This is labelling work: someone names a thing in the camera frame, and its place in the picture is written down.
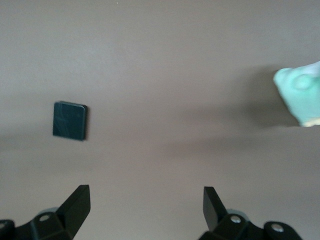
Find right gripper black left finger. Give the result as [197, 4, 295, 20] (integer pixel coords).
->
[0, 184, 91, 240]

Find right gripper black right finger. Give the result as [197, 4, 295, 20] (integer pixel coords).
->
[198, 186, 304, 240]

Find black square pad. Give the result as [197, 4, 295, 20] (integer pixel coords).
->
[52, 100, 88, 142]

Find mint green soft object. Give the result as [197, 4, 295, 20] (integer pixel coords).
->
[272, 60, 320, 128]

